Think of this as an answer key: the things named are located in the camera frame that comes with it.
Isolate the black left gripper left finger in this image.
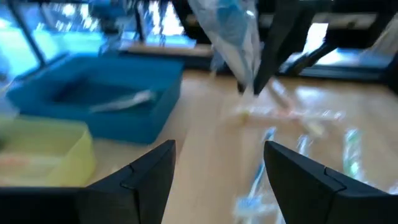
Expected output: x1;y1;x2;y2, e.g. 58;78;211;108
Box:
0;139;177;224

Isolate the blue white toothbrush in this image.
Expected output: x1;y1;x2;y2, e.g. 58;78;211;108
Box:
186;0;264;94
295;133;312;156
233;126;279;224

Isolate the teal blue plastic bin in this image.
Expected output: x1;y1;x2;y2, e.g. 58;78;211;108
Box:
6;52;185;146

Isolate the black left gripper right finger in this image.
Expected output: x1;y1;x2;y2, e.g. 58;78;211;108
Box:
263;141;398;224

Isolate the orange white toothbrush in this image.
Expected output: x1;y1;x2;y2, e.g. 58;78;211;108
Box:
0;154;60;180
267;79;327;138
229;107;346;125

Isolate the large window black frame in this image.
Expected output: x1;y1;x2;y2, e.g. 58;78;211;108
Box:
0;0;200;72

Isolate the green white toothbrush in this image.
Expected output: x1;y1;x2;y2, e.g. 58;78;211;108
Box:
341;127;364;181

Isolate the purple white toothbrush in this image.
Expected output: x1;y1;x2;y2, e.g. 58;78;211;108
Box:
89;89;156;113

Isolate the yellow plastic bin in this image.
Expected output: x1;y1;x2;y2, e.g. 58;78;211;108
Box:
0;116;96;188

